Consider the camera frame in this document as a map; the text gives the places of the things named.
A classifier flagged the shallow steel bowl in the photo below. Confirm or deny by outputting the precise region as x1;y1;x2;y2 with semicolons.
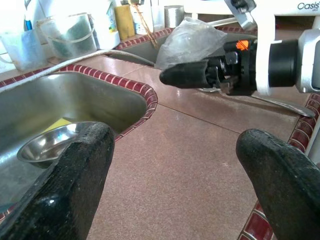
16;121;87;170

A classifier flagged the clear plastic bag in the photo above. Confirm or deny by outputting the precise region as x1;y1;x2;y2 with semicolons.
156;16;230;71

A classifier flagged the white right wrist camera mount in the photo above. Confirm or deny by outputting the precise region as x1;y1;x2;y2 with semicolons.
229;0;277;96

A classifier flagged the pale yellow sponge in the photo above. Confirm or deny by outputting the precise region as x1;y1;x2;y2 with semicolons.
42;116;76;134

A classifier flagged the blue toothbrush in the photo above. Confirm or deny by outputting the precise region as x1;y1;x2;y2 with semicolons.
23;17;35;32

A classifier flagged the mustard yellow sponge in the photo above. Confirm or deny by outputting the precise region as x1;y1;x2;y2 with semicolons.
114;4;136;41

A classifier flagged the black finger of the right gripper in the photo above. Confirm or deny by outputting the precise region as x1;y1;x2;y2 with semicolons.
159;61;210;89

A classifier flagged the white bottle green cap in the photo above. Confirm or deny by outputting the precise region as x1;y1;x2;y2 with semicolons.
131;0;156;36

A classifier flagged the clear toothbrush cup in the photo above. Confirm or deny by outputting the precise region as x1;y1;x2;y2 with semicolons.
0;28;48;72

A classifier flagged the steel cup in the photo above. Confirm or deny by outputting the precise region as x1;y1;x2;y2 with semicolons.
164;5;185;29

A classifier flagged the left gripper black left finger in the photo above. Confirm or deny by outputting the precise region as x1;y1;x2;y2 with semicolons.
0;121;116;240

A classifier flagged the brown braided cord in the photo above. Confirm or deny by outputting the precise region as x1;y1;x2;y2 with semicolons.
129;2;160;50

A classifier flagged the white hose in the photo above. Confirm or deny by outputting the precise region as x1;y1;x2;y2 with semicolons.
0;49;156;95

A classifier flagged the cream drain spout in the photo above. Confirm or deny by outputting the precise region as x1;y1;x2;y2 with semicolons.
209;16;238;28

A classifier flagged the steel sink basin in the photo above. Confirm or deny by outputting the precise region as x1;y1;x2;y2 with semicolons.
0;71;159;221
102;27;258;68

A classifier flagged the small clear plastic bucket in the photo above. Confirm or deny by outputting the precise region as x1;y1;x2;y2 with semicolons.
36;12;98;60

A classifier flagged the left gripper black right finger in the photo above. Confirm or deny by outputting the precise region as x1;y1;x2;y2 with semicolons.
235;128;320;240

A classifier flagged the white detergent bottle yellow cap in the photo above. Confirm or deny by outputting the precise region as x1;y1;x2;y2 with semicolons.
88;0;122;50

